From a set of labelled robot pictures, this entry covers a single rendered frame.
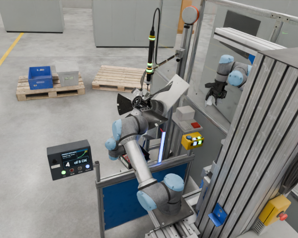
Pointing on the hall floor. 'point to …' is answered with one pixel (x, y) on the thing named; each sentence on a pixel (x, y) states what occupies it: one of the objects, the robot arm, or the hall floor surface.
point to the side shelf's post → (179, 145)
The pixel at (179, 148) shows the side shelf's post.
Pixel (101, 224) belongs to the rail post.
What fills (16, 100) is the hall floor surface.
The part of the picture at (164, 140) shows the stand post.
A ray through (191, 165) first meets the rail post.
